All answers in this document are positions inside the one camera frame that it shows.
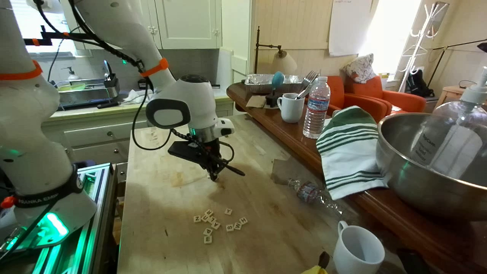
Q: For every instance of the large steel mixing bowl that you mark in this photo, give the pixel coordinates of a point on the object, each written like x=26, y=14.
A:
x=422, y=188

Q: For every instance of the pile of letter tiles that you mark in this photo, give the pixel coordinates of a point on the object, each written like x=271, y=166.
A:
x=214, y=224

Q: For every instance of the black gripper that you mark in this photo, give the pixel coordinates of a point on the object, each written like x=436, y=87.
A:
x=206, y=154

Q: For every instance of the white mug near tiles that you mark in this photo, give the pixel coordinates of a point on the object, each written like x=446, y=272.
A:
x=357, y=250

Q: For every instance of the white kitchen cabinet drawers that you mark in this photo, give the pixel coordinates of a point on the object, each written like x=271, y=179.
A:
x=95, y=135

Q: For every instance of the floor lamp with shade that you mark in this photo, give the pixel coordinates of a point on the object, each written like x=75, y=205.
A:
x=282, y=61

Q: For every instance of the green striped white towel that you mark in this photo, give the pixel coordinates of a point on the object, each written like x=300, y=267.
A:
x=347, y=150

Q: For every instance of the clear plastic water bottle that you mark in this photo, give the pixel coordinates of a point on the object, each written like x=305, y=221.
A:
x=319, y=99

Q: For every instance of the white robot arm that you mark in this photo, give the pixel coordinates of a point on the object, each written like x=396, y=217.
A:
x=51, y=200

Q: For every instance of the crumpled clear plastic bottle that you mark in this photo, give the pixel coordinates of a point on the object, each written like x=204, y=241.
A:
x=309, y=192

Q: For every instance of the white coat rack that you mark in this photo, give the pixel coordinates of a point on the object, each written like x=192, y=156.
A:
x=425, y=31

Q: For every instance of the clear pump soap bottle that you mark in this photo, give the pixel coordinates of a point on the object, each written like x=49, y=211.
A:
x=454, y=135

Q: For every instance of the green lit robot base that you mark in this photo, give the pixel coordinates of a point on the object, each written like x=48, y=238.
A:
x=54, y=247

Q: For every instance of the white mug on counter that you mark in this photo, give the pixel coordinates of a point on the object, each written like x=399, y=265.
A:
x=291, y=107

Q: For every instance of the orange armchair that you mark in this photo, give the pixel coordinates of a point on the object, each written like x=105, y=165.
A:
x=372, y=98

